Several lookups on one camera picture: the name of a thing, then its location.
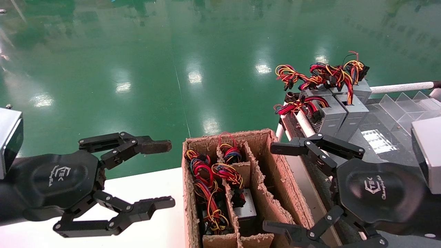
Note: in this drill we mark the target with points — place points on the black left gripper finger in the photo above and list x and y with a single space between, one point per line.
151 146
137 212

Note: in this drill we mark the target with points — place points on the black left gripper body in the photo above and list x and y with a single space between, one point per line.
58 182

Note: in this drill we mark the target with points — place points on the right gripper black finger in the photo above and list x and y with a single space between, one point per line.
289 147
293 236

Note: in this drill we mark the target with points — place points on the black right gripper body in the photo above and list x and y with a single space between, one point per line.
379 193

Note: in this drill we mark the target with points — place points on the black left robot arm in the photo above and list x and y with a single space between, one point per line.
8 206

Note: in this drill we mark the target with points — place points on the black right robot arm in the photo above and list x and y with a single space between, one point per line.
432 213

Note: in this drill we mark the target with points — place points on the short cardboard cross divider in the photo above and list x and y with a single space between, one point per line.
255 241
244 172

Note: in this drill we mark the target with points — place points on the long cardboard divider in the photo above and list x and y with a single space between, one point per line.
233 220
268 203

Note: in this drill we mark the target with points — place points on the black conveyor belt table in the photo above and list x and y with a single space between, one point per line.
389 148

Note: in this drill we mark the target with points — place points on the grey power supply mesh side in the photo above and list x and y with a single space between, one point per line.
332 120

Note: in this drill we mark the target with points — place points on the brown cardboard box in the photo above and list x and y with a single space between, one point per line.
193 213

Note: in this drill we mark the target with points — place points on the clear acrylic divider tray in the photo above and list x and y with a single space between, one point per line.
406 106

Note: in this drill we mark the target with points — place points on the white crossbar tube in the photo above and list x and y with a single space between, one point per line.
399 87

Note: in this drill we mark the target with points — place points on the short white frame tube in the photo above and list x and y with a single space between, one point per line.
279 131

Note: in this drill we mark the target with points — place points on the long white rail tube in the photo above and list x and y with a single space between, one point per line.
305 124

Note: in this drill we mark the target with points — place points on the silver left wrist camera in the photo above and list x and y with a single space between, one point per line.
10 141

